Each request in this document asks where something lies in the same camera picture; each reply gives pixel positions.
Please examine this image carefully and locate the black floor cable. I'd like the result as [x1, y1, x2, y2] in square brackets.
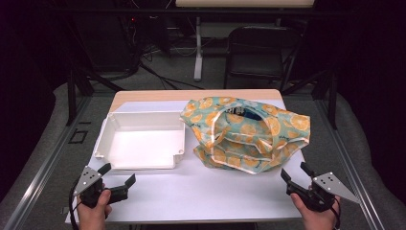
[138, 61, 205, 90]

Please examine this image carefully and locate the black metal stand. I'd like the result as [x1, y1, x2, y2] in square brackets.
[282, 68, 339, 130]
[65, 68, 124, 127]

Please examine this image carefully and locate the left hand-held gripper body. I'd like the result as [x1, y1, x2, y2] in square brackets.
[73, 165, 111, 209]

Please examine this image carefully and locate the person's left hand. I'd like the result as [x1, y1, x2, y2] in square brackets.
[76, 189, 113, 230]

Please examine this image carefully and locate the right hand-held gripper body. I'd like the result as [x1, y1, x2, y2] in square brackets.
[300, 172, 362, 213]

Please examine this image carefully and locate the aluminium rail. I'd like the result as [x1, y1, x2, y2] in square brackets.
[3, 95, 94, 230]
[314, 95, 386, 230]

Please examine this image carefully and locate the black folding chair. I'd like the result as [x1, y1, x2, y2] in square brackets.
[223, 26, 303, 92]

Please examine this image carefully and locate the white table leg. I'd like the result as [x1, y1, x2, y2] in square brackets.
[193, 16, 204, 81]

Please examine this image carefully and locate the white plastic box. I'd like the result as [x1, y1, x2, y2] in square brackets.
[93, 110, 187, 170]

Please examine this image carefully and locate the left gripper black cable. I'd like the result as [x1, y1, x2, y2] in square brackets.
[68, 181, 81, 230]

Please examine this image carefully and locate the white table sheet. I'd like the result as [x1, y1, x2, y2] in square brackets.
[65, 100, 312, 223]

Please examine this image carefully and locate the orange-print cloth shopping bag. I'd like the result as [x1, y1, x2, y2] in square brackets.
[180, 96, 311, 175]

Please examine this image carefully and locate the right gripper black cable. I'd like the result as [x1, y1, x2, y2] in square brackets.
[331, 195, 342, 230]

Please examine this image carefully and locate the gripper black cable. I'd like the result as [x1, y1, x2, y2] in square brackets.
[68, 181, 81, 230]
[331, 195, 342, 230]

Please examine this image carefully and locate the person's right hand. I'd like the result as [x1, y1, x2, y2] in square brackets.
[290, 193, 341, 230]

